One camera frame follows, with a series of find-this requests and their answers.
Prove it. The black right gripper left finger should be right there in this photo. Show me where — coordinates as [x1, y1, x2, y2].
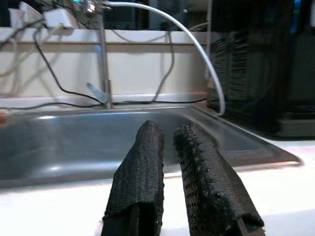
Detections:
[100, 119, 165, 236]

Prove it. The white water hose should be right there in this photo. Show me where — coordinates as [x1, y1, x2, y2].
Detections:
[104, 1, 226, 117]

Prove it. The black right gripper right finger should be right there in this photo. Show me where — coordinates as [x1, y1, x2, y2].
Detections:
[173, 122, 267, 236]

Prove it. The black slatted appliance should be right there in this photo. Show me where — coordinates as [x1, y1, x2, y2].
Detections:
[206, 0, 315, 138]

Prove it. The stainless steel sink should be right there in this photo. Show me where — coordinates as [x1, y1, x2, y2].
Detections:
[0, 104, 302, 189]

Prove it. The black power cable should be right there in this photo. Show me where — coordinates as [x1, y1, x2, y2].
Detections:
[0, 29, 209, 110]

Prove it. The metal faucet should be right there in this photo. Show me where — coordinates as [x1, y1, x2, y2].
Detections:
[85, 0, 114, 109]

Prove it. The white power adapter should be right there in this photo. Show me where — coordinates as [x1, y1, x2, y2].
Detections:
[43, 9, 72, 28]

